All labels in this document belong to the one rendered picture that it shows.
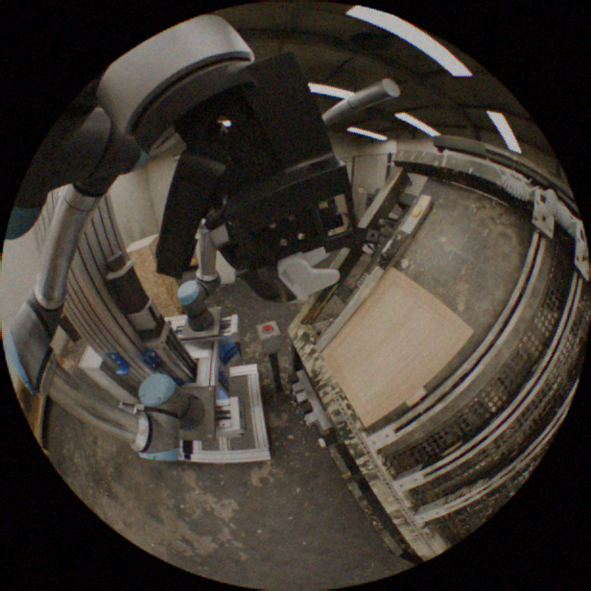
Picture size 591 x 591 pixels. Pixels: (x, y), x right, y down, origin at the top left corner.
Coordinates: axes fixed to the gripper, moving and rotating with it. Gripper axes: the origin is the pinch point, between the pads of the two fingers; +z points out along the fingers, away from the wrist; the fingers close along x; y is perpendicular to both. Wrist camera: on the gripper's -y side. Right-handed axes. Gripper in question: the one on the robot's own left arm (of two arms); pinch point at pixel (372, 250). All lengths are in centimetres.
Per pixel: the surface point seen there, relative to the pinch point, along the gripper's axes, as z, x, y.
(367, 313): 10.2, 25.7, -1.9
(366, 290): 8.1, 16.2, 2.2
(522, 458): 5, 46, -92
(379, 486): 7, 87, -51
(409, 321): 10.5, 22.5, -21.1
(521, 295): 6, 2, -60
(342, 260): 7.2, 4.5, 22.3
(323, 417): 9, 83, -6
